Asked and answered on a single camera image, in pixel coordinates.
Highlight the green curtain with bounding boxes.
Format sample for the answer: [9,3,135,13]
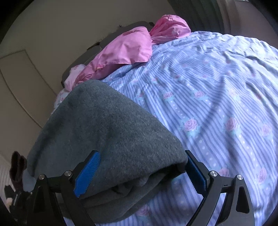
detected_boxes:
[168,0,224,33]

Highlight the pink quilt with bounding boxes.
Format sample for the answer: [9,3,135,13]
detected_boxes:
[64,15,191,92]

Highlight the folded maroon garment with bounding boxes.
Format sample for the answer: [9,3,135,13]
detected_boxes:
[9,151,27,192]

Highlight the blue striped floral bedsheet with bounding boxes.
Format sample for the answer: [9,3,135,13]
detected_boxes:
[103,31,277,225]

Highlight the grey pants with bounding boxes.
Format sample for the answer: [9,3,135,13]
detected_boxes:
[23,80,187,224]

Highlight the grey headboard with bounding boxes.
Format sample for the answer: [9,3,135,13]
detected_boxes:
[61,21,155,88]

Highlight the light floral pillow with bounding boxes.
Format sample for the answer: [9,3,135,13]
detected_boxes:
[51,88,69,114]

